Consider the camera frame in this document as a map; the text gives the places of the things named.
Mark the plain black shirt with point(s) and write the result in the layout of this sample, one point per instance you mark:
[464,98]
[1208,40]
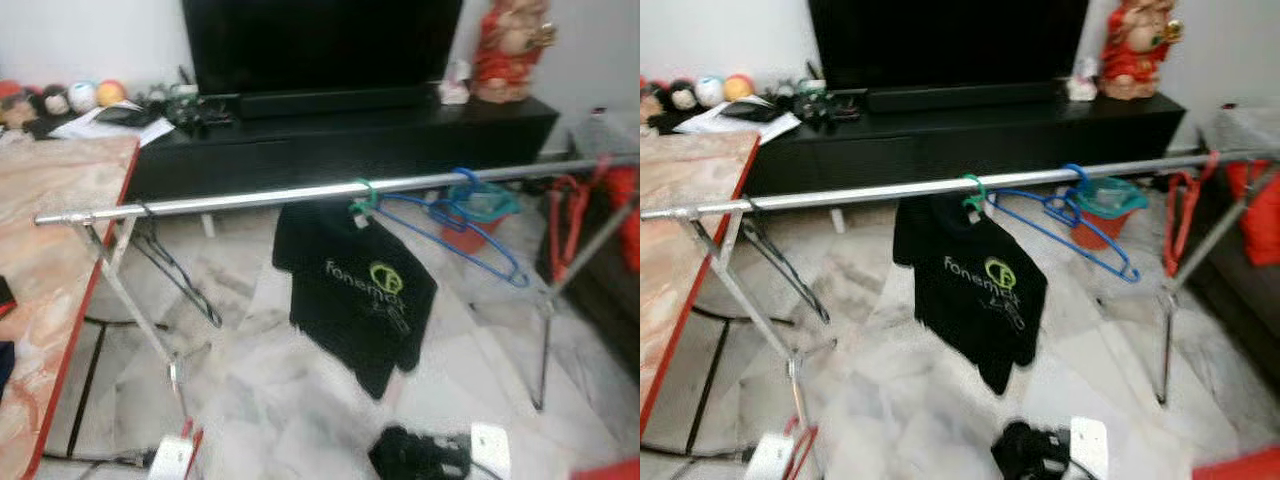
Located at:
[400,455]
[1015,450]

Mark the red plastic hanger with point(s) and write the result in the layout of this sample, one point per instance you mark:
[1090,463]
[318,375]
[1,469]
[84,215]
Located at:
[192,445]
[1170,225]
[555,215]
[800,450]

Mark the blue plastic hanger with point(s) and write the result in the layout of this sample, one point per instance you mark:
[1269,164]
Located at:
[445,212]
[1062,208]

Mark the green plastic hanger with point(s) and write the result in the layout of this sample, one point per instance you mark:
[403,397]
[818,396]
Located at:
[975,190]
[365,195]

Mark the red plastic stool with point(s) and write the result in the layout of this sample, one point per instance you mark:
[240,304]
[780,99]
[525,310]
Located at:
[1240,470]
[610,470]

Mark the black shirt green logo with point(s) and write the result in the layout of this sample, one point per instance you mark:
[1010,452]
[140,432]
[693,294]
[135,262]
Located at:
[350,300]
[970,295]

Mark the orange bin teal liner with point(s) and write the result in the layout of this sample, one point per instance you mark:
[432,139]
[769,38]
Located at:
[1095,235]
[470,238]

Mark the red cushion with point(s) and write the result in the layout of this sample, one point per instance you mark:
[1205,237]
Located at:
[625,220]
[1258,215]

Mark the silver metal clothes rack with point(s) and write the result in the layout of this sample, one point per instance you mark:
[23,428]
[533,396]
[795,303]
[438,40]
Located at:
[870,193]
[250,200]

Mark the marble table red edge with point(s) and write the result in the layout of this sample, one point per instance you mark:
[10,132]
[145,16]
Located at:
[50,250]
[690,230]

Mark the side table lace cloth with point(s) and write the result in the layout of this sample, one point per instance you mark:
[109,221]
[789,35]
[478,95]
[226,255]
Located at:
[1245,130]
[605,135]

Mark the white tissue pack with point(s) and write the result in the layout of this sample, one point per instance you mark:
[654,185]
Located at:
[455,90]
[1082,87]

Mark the black soundbar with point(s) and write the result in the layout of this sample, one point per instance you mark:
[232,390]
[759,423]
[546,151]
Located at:
[965,97]
[335,102]

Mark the red laughing Buddha statue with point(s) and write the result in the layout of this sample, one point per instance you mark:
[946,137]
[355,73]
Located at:
[510,60]
[1138,55]

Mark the white paper stack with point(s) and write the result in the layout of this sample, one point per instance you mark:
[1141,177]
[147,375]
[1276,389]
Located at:
[80,128]
[715,120]

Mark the black flat television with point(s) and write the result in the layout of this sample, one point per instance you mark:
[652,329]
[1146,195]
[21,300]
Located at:
[320,40]
[950,40]

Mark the black white plush ball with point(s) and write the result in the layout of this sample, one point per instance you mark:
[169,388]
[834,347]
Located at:
[52,102]
[683,95]

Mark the white blue plush ball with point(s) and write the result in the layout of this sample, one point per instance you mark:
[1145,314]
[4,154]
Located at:
[83,97]
[709,91]

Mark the navy blue garment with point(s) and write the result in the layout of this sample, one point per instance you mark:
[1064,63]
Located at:
[6,365]

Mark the black wallet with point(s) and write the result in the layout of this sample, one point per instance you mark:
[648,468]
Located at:
[122,114]

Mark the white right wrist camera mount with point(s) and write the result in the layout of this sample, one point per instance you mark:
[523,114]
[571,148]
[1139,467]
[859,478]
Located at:
[1090,445]
[490,450]

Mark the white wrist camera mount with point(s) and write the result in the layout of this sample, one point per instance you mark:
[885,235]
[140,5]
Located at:
[1090,445]
[768,458]
[170,458]
[490,450]

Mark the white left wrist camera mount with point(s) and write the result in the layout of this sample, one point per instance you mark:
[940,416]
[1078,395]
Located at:
[768,458]
[170,458]

